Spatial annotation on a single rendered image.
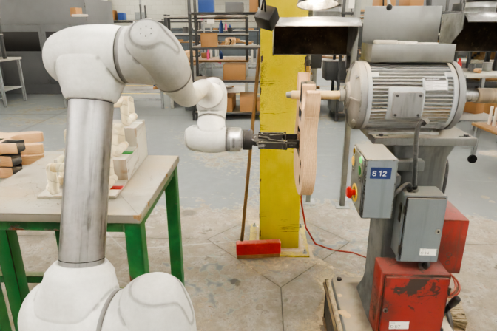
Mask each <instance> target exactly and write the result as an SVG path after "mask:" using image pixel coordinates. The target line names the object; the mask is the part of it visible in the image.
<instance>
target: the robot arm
mask: <svg viewBox="0 0 497 331"><path fill-rule="evenodd" d="M42 59H43V62H44V67H45V69H46V70H47V72H48V73H49V74H50V75H51V77H52V78H54V79H55V80H56V81H58V82H59V84H60V86H61V92H62V94H63V96H64V97H65V99H67V100H68V107H67V129H66V140H65V152H64V177H63V188H62V201H61V223H60V235H59V246H58V260H57V261H55V262H54V263H53V264H52V265H51V266H50V267H49V268H48V269H47V271H46V272H45V273H44V278H43V280H42V282H41V283H40V284H38V285H37V286H36V287H34V288H33V289H32V290H31V291H30V293H29V294H28V295H27V297H26V298H25V300H24V301H23V303H22V306H21V309H20V311H19V314H18V331H197V327H196V320H195V312H194V308H193V306H192V301H191V299H190V297H189V294H188V293H187V291H186V288H185V287H184V286H183V284H182V283H181V282H180V280H179V279H177V278H176V277H175V276H173V275H170V274H168V273H162V272H154V273H147V274H143V275H141V276H139V277H137V278H136V279H134V280H132V281H131V282H130V283H128V285H127V286H125V288H124V289H123V288H119V283H118V280H117V277H116V274H115V268H114V267H113V265H112V264H111V263H110V262H109V260H108V259H106V258H105V250H106V237H107V213H108V200H109V176H110V163H111V150H112V126H113V113H114V104H115V103H117V102H118V100H119V99H120V97H121V93H122V91H123V90H124V87H125V86H126V83H137V84H146V85H151V86H152V85H156V87H157V88H158V89H159V90H160V91H162V92H163V93H165V94H166V95H168V96H169V97H170V98H171V99H172V100H173V101H174V102H176V103H178V104H179V105H181V106H185V107H190V106H194V105H196V104H197V111H198V120H197V125H192V126H190V127H188V128H187V129H186V130H185V135H184V142H185V145H186V147H187V148H188V149H190V150H192V151H198V152H203V153H219V152H222V151H241V148H243V150H252V148H253V146H258V149H279V150H288V148H292V149H298V148H299V143H300V140H298V139H297V134H286V132H258V134H253V130H251V129H244V130H242V129H241V128H239V127H225V117H226V109H227V91H226V86H225V84H224V82H222V81H221V80H220V79H219V78H214V77H212V78H207V79H206V80H205V79H201V80H198V81H195V82H194V83H193V81H192V71H191V68H190V66H189V60H188V58H187V55H186V53H185V51H184V49H183V48H182V46H181V44H180V42H179V41H178V40H177V38H176V37H175V36H174V34H173V33H172V32H171V31H170V30H169V29H168V28H166V27H165V26H164V25H162V24H161V23H159V22H157V21H155V20H153V19H148V18H145V19H141V20H138V21H136V22H135V23H133V24H131V25H130V26H118V25H113V24H88V25H79V26H74V27H68V28H66V29H63V30H60V31H58V32H56V33H54V34H52V35H51V36H50V37H49V38H48V39H47V40H46V42H45V44H44V46H43V50H42Z"/></svg>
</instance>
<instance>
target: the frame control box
mask: <svg viewBox="0 0 497 331"><path fill-rule="evenodd" d="M354 146H356V155H354V153H353V156H354V164H353V165H352V169H351V185H350V187H351V189H355V190H356V195H355V196H354V195H352V197H351V200H352V203H353V204H354V207H355V209H356V211H357V213H358V214H359V216H360V218H362V219H391V216H392V210H393V198H394V197H395V196H396V195H397V194H398V193H399V192H401V191H402V190H403V189H405V188H406V191H407V192H408V193H413V189H412V187H413V186H412V184H411V183H410V182H406V183H404V184H402V185H401V186H399V187H398V188H397V189H396V190H395V185H396V174H397V168H398V162H399V161H398V159H397V158H396V157H395V156H394V155H393V154H392V153H391V152H390V151H389V150H388V149H387V148H386V147H385V146H384V145H383V144H355V145H354ZM361 155H362V156H363V163H362V165H361V164H360V162H359V158H360V156H361ZM359 166H360V167H361V174H360V175H359V174H358V167H359Z"/></svg>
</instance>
